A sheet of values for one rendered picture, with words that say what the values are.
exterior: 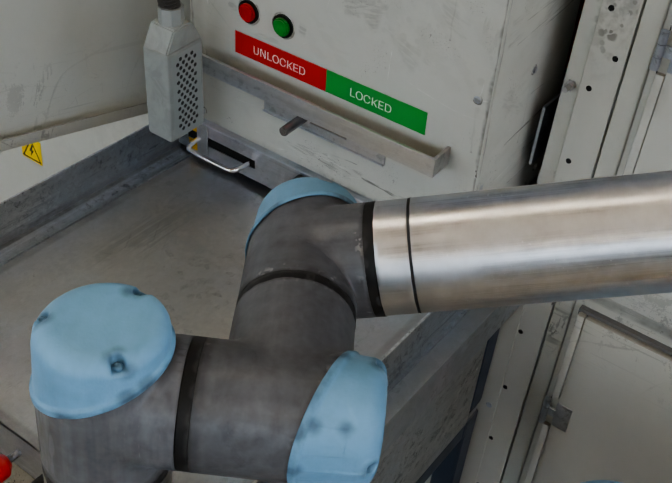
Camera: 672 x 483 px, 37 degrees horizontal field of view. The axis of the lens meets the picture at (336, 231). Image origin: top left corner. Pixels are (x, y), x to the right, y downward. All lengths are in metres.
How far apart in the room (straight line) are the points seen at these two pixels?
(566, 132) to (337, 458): 0.89
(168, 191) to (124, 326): 1.01
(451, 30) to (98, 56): 0.64
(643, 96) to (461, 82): 0.23
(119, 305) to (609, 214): 0.29
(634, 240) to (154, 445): 0.30
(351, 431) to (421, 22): 0.78
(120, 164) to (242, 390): 1.04
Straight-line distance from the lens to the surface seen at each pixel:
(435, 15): 1.23
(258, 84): 1.41
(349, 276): 0.62
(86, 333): 0.54
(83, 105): 1.67
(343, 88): 1.36
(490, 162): 1.32
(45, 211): 1.48
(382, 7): 1.27
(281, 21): 1.38
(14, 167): 2.24
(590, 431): 1.59
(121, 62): 1.67
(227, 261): 1.41
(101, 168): 1.53
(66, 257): 1.43
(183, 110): 1.47
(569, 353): 1.52
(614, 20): 1.29
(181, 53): 1.42
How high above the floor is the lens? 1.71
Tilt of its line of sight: 37 degrees down
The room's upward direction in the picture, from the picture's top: 7 degrees clockwise
